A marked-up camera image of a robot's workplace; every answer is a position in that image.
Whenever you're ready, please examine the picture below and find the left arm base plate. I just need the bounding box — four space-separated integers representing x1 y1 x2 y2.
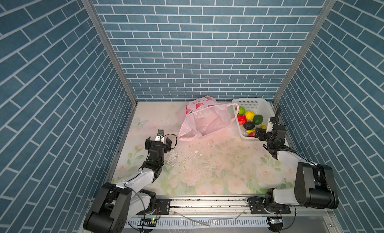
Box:
128 198 171 218

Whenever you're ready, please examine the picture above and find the light green bumpy fruit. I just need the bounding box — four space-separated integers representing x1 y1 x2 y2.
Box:
238 106 246 115

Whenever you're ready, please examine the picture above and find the yellow banana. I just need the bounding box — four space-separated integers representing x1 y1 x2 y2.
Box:
246 123 267 134

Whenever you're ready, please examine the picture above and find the white perforated plastic basket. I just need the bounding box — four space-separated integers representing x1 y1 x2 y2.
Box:
232 98 275 141

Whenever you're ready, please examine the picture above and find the dark avocado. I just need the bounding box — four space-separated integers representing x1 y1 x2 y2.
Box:
243 121 256 130

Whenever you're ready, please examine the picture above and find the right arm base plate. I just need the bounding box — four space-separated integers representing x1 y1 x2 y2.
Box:
247 197 291 215

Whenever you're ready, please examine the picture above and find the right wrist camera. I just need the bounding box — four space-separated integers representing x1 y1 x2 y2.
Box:
266 117 275 132

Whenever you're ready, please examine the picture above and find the dark green lime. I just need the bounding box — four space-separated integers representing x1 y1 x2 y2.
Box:
253 114 264 125

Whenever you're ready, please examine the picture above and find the red apple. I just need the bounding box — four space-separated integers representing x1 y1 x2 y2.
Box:
237 114 248 125

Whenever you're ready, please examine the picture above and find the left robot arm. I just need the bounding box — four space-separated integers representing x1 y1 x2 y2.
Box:
83 129 173 233

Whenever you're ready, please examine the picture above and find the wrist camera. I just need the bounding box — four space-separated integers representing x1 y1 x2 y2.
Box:
155 129 165 143
266 117 275 132

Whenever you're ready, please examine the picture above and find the aluminium front rail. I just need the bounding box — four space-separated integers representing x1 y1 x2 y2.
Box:
127 196 326 223

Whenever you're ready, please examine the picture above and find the pink plastic bag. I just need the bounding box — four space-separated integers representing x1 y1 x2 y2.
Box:
177 96 240 141

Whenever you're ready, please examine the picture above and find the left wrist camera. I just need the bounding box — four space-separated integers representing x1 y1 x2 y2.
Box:
155 129 165 143

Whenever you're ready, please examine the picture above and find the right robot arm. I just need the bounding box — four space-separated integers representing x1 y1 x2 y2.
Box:
254 124 339 214

